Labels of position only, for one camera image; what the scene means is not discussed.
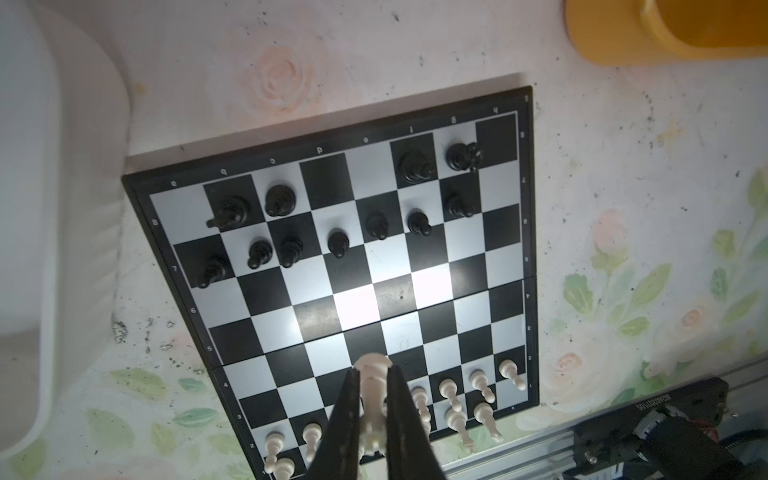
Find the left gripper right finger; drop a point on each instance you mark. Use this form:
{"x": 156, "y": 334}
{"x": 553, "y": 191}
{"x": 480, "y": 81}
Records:
{"x": 408, "y": 452}

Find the white chess piece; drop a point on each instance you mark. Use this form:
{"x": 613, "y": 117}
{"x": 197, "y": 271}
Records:
{"x": 373, "y": 368}

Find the black and silver chessboard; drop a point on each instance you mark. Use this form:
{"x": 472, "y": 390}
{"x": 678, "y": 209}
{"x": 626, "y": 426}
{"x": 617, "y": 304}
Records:
{"x": 411, "y": 236}

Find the white plastic tray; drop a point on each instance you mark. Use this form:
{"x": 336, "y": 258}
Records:
{"x": 65, "y": 118}

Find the yellow plastic tray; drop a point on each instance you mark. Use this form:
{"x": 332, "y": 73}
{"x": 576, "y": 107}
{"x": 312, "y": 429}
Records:
{"x": 625, "y": 33}

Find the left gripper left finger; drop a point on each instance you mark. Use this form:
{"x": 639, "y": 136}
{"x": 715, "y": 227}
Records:
{"x": 337, "y": 455}

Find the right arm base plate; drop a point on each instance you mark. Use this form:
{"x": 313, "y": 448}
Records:
{"x": 671, "y": 433}

